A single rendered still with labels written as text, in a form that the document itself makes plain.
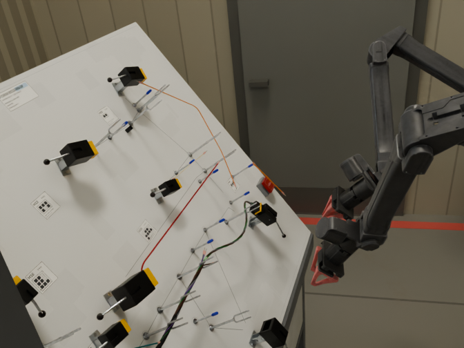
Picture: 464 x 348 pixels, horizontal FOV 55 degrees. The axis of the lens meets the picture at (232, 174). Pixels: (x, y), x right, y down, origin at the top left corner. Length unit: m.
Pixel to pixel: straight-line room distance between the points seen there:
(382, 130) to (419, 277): 1.70
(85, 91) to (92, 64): 0.11
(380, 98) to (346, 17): 1.43
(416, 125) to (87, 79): 0.90
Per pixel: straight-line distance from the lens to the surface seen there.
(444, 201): 3.46
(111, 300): 1.07
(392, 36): 1.50
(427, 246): 3.22
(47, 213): 1.08
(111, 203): 1.17
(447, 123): 0.83
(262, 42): 2.88
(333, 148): 3.11
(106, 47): 1.49
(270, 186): 1.65
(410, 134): 0.84
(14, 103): 1.19
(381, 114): 1.42
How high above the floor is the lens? 1.98
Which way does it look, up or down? 30 degrees down
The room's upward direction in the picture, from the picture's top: 6 degrees counter-clockwise
